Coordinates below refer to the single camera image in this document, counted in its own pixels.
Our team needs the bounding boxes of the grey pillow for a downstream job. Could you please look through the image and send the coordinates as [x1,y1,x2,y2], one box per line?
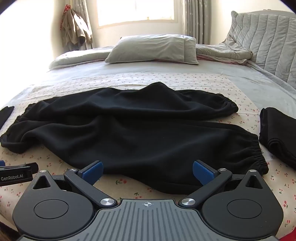
[105,34,200,65]

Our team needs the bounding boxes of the grey quilt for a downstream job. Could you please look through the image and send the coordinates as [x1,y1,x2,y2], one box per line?
[48,44,253,70]

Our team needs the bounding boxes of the floral bed sheet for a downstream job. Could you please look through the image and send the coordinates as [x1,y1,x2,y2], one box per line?
[0,72,296,239]

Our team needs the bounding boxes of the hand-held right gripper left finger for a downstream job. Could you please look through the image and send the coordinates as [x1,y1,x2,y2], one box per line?
[31,160,117,207]

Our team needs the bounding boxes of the dark cloth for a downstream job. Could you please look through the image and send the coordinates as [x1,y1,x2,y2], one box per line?
[0,106,15,129]

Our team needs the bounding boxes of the black pants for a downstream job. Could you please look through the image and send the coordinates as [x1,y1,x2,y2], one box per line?
[0,82,269,195]
[258,107,296,168]

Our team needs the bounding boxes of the folded black pants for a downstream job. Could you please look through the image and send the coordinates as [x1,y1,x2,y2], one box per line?
[258,107,296,168]

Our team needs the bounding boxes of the red dotted cloth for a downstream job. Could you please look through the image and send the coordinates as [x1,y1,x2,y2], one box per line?
[60,4,70,32]

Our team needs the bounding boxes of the grey bed sheet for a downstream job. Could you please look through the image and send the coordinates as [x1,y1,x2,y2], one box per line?
[46,59,296,121]

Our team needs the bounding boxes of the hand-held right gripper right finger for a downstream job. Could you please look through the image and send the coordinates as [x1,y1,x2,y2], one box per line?
[179,160,265,207]

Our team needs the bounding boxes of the window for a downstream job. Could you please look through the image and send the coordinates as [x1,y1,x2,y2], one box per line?
[96,0,178,29]

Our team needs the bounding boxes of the hanging beige clothes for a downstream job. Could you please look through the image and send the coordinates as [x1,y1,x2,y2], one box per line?
[60,8,93,50]

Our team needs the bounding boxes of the grey quilted headboard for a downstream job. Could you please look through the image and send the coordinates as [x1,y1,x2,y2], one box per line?
[222,9,296,90]

